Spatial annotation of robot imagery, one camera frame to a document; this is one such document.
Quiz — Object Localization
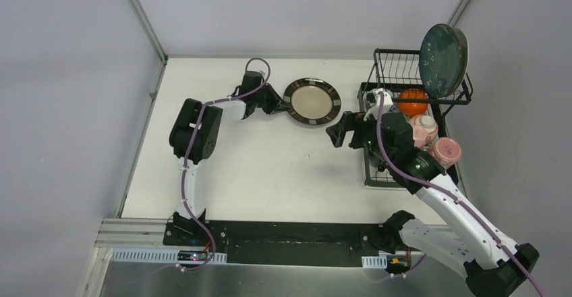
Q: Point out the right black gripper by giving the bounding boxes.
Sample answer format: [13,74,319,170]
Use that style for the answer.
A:
[326,108,394,165]

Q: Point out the black striped rim plate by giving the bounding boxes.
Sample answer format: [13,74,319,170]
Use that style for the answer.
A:
[283,78,341,126]

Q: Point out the black wire dish rack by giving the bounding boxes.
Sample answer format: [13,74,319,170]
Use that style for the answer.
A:
[357,49,474,190]

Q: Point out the orange bowl white inside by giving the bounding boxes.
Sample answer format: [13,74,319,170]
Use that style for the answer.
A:
[396,88,428,117]

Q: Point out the pink cup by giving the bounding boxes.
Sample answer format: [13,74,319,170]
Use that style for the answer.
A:
[412,125,429,149]

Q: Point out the orange floral pattern bowl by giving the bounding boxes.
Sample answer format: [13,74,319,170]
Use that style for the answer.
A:
[409,115,438,142]

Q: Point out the dark red cup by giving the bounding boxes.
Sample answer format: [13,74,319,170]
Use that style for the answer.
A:
[428,137,462,170]

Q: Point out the dark blue plate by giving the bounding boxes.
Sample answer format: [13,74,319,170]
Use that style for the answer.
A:
[418,24,461,99]

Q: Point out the teal flower plate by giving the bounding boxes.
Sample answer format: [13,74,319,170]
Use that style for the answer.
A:
[453,27,469,90]

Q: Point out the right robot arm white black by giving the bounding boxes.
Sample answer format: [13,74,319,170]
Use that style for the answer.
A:
[326,111,540,296]

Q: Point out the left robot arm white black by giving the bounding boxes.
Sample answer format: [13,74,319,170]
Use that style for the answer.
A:
[165,84,291,246]

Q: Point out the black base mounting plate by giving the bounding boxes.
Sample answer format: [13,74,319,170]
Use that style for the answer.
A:
[163,216,412,267]

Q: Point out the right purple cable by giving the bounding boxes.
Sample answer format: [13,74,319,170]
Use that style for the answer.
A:
[362,90,548,297]

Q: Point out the purple cable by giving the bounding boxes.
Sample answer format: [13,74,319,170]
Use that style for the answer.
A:
[176,57,272,273]
[362,90,548,297]

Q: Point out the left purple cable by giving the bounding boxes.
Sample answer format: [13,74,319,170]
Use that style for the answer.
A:
[176,57,272,273]

